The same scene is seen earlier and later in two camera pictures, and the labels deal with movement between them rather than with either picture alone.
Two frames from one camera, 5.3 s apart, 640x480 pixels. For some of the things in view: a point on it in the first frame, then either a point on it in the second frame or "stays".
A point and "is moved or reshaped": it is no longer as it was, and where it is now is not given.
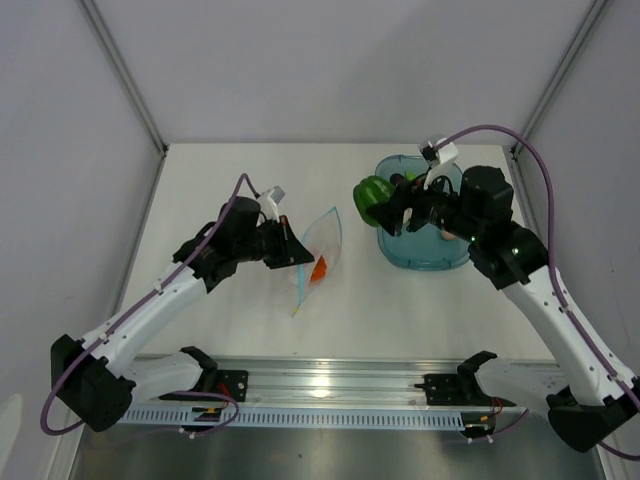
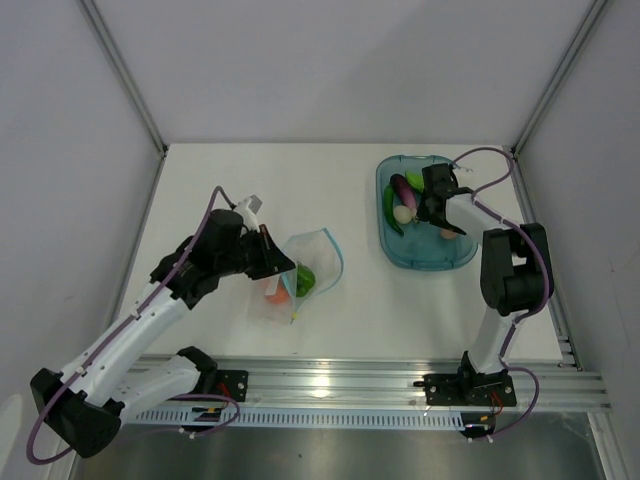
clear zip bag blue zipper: [323, 240] is moved or reshaped
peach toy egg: [448, 236] stays
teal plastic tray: [427, 248] stays
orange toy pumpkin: [320, 270] → [280, 296]
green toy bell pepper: [370, 191] → [305, 281]
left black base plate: [229, 382] stays
